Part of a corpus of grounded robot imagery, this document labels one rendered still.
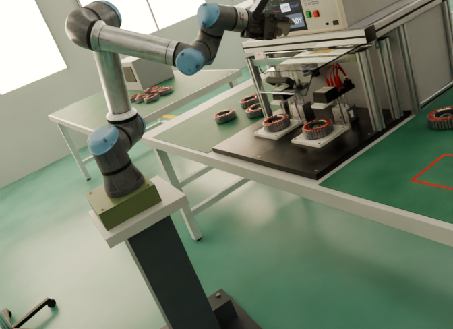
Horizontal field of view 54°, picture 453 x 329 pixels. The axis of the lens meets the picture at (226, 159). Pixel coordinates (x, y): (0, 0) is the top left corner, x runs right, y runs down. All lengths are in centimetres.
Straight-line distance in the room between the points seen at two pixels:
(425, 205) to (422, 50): 70
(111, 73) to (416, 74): 107
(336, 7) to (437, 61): 45
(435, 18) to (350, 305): 118
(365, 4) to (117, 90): 91
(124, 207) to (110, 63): 51
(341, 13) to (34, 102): 486
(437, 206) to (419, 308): 87
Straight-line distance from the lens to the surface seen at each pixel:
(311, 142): 162
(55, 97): 605
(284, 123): 181
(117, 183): 166
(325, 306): 209
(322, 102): 166
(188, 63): 133
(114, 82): 166
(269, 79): 148
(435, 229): 115
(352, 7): 163
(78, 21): 150
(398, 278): 215
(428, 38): 177
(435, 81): 182
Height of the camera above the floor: 141
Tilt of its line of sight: 22 degrees down
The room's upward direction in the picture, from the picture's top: 21 degrees counter-clockwise
